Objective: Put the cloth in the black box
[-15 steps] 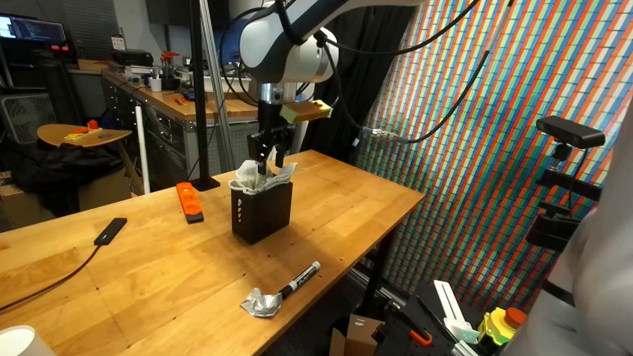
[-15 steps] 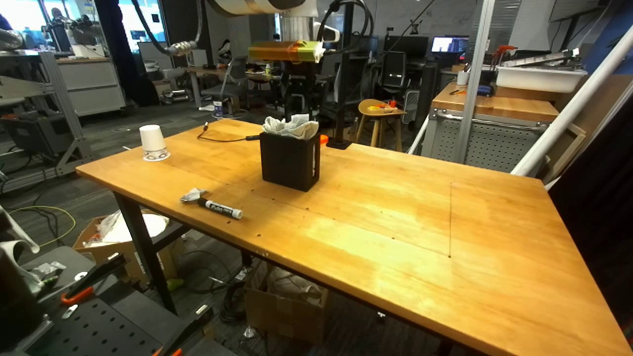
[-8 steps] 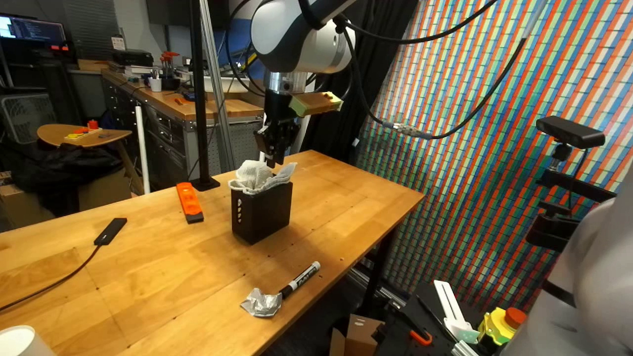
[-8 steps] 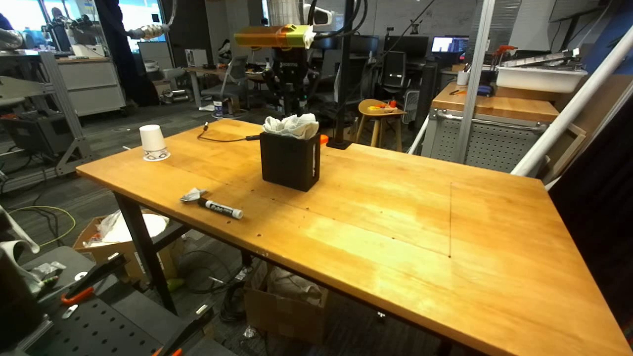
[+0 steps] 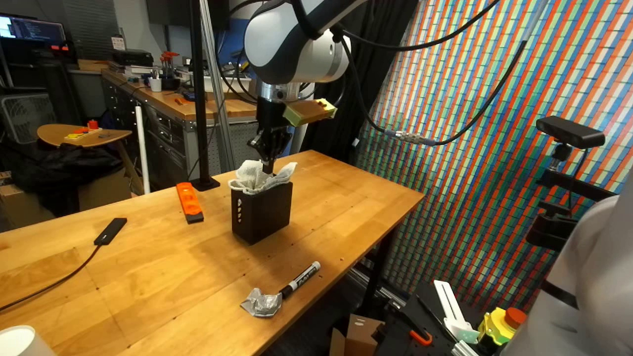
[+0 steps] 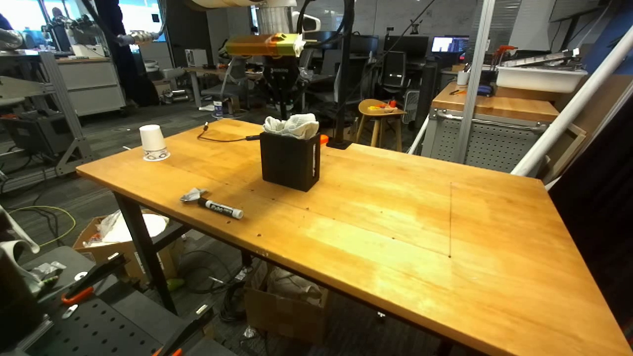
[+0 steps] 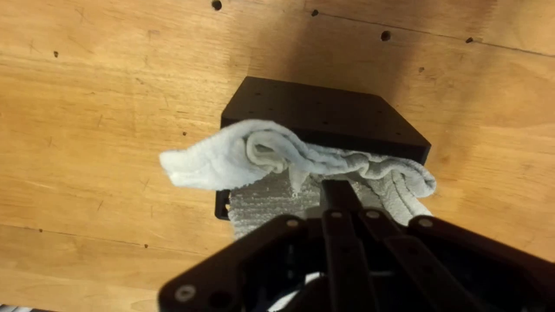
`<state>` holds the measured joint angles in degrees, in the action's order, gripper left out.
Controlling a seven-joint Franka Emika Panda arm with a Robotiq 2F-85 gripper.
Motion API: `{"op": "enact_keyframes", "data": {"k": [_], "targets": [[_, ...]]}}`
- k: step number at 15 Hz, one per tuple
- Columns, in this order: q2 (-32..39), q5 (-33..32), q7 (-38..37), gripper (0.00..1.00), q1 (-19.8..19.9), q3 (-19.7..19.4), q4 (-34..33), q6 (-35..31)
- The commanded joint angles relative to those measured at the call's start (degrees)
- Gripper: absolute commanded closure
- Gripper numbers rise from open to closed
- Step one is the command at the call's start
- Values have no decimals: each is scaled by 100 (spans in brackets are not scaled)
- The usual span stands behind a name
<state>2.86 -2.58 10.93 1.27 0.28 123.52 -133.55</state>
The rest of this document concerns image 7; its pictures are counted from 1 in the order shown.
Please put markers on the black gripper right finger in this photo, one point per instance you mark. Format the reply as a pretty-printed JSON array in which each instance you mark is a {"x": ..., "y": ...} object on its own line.
[{"x": 462, "y": 265}]

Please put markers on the black perforated box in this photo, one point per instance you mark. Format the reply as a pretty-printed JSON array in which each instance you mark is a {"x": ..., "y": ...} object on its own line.
[{"x": 324, "y": 109}]

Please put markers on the white cloth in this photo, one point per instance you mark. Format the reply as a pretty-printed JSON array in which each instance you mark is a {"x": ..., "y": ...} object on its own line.
[{"x": 232, "y": 157}]

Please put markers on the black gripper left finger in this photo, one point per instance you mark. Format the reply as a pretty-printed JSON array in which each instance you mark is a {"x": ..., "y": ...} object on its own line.
[{"x": 261, "y": 260}]

